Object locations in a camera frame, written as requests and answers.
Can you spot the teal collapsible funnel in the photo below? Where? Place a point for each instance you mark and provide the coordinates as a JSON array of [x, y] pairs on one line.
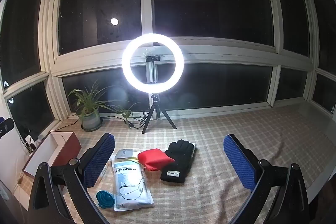
[[105, 197]]

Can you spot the black tripod stand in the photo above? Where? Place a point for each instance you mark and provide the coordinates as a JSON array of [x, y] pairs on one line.
[[153, 102]]

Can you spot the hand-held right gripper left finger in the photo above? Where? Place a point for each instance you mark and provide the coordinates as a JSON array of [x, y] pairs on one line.
[[99, 161]]

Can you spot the red cloth pouch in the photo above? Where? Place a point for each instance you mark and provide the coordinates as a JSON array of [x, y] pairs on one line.
[[155, 158]]

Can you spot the black knit gloves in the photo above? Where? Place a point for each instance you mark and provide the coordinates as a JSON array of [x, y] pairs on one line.
[[178, 161]]

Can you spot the beige plaid blanket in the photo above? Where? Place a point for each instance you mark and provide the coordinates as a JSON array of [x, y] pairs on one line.
[[210, 200]]

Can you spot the grey foil packet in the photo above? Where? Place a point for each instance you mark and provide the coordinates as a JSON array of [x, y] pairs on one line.
[[123, 153]]

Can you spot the potted green plant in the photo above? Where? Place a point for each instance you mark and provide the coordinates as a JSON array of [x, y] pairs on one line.
[[90, 119]]

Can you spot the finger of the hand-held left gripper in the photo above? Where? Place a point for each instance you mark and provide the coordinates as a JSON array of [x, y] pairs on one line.
[[6, 126]]

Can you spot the face mask packet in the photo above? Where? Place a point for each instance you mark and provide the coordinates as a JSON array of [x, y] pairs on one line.
[[128, 182]]

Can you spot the black power adapter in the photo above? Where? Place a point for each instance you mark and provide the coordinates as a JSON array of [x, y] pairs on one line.
[[31, 145]]

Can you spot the white window frame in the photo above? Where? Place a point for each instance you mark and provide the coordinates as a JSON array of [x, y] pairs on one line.
[[147, 3]]

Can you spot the red cardboard box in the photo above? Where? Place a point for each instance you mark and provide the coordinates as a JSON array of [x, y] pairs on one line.
[[71, 150]]

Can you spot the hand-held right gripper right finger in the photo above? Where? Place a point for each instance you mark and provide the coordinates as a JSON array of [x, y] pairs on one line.
[[239, 161]]

